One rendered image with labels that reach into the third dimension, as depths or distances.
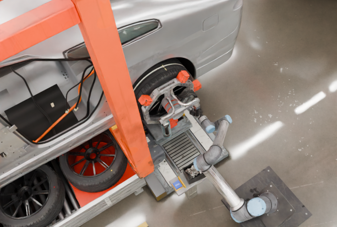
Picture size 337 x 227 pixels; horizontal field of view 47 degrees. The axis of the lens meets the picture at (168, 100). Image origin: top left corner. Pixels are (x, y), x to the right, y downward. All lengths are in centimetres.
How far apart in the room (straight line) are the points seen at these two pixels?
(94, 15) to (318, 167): 320
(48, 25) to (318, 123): 351
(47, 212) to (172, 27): 203
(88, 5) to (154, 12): 128
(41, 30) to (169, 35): 152
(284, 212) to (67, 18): 261
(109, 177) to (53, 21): 221
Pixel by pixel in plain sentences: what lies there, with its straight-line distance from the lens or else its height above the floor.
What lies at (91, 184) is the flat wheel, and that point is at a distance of 387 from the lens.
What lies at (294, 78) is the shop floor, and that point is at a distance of 503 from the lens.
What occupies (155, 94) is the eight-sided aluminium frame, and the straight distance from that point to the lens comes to 347.
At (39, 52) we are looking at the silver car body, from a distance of 294.
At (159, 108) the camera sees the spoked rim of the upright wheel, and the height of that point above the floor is 68.
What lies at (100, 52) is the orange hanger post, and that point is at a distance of 215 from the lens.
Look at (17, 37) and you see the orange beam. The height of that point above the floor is 271.
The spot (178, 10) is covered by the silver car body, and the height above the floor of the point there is 173.
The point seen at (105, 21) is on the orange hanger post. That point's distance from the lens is 203.
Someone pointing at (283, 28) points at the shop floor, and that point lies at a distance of 551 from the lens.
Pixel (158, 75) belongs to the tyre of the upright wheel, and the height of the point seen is 118.
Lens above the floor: 401
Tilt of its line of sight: 58 degrees down
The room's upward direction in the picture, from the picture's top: 8 degrees counter-clockwise
